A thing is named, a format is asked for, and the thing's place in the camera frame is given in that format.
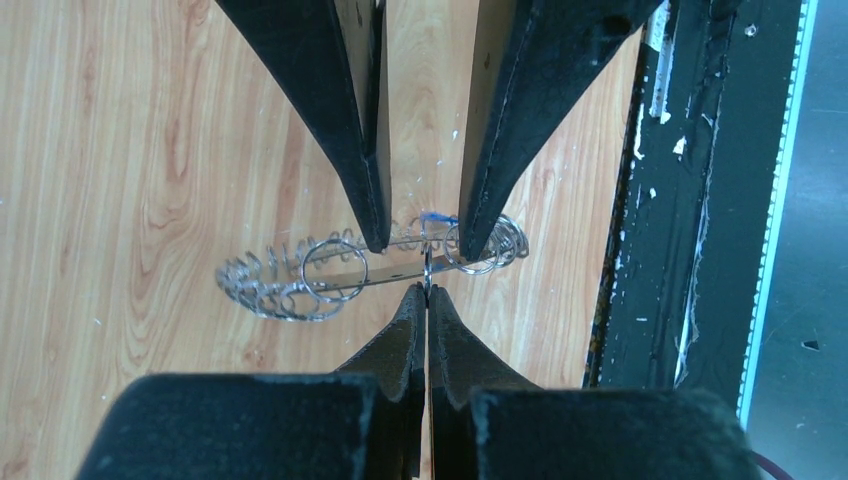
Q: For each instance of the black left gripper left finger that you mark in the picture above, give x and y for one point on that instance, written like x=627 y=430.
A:
x=359 y=421

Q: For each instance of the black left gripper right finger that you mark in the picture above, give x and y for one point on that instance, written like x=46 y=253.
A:
x=490 y=422

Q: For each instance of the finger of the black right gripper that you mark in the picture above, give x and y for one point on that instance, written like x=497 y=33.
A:
x=531 y=63
x=330 y=59

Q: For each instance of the blue key tag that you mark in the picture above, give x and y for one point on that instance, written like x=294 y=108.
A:
x=439 y=217

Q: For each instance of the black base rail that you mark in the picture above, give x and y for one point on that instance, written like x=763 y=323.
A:
x=682 y=259

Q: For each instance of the white slotted cable duct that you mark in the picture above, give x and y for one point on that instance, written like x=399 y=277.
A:
x=790 y=98

